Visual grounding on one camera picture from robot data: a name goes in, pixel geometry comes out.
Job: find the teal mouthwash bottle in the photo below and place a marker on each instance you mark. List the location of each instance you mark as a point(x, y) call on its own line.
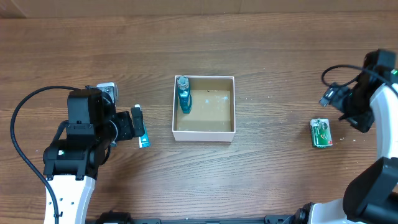
point(184, 94)

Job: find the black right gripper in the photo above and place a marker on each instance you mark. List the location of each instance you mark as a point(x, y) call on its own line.
point(339, 97)

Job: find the teal toothpaste tube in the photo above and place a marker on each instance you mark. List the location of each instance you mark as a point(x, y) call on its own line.
point(144, 140)

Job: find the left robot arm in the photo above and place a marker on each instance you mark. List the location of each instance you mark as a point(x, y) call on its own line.
point(71, 164)

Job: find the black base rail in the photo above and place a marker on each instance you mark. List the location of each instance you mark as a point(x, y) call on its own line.
point(126, 218)

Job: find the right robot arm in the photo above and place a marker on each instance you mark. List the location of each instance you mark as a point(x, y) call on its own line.
point(369, 198)

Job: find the open white cardboard box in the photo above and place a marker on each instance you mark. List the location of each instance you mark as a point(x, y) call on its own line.
point(213, 114)

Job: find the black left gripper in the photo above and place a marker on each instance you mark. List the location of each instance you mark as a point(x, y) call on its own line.
point(127, 130)

